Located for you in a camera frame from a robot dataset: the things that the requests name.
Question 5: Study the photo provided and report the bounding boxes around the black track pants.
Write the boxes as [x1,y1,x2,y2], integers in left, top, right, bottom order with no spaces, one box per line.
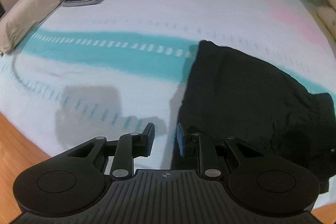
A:
[177,40,335,193]

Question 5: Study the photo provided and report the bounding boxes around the cream leaf print pillow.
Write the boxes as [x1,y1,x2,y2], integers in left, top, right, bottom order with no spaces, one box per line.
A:
[317,0,336,39]

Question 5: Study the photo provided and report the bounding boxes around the floral knit bed blanket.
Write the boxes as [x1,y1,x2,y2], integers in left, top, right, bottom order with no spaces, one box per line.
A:
[0,0,336,212]

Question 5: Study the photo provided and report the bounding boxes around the beige pillow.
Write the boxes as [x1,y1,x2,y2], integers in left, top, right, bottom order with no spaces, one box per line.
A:
[1,0,61,54]

